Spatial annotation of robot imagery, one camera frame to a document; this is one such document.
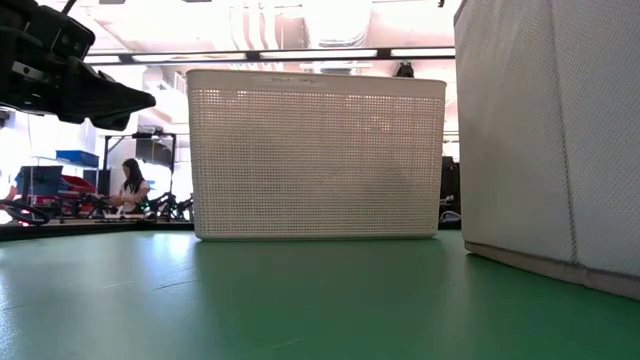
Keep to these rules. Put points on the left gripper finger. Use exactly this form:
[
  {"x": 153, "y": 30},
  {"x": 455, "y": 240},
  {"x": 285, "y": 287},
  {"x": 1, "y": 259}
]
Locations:
[
  {"x": 114, "y": 123},
  {"x": 110, "y": 95}
]

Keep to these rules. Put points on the blue box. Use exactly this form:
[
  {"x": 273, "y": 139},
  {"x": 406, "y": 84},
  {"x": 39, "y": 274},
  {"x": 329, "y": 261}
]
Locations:
[{"x": 40, "y": 180}]

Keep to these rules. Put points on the blue storage bin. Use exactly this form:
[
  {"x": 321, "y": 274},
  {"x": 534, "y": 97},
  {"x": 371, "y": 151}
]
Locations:
[{"x": 77, "y": 158}]

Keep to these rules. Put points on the person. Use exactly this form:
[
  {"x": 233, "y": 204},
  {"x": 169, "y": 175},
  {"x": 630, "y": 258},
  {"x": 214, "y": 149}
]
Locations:
[{"x": 132, "y": 187}]

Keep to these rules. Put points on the red object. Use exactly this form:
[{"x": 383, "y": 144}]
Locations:
[{"x": 77, "y": 184}]

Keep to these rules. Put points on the white perforated plastic basket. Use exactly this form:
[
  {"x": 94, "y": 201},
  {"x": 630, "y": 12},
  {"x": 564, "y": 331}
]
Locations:
[{"x": 315, "y": 160}]

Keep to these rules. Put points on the black stand frame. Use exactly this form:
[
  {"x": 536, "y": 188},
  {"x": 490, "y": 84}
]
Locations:
[{"x": 140, "y": 135}]

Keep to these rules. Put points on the grey fabric bin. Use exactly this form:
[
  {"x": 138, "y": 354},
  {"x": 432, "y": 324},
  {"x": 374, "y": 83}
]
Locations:
[{"x": 550, "y": 150}]

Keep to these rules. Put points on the black clamp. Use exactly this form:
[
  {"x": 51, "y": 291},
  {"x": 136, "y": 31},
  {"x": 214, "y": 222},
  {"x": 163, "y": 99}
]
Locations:
[{"x": 405, "y": 70}]

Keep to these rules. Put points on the black rig frame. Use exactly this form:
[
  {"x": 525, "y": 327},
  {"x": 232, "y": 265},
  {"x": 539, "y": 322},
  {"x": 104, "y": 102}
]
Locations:
[{"x": 75, "y": 230}]

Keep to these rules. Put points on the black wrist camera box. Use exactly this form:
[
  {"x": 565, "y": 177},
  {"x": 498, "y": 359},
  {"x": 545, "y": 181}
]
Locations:
[{"x": 60, "y": 35}]

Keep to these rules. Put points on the black overhead crossbeam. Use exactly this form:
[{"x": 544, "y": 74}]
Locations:
[{"x": 384, "y": 52}]

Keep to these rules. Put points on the black monitor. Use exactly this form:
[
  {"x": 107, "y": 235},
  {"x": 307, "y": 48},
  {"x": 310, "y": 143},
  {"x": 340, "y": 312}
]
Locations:
[{"x": 152, "y": 152}]

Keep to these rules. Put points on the black background robot arm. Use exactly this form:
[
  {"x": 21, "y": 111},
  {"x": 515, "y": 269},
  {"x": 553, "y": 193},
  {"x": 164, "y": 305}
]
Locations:
[{"x": 167, "y": 205}]

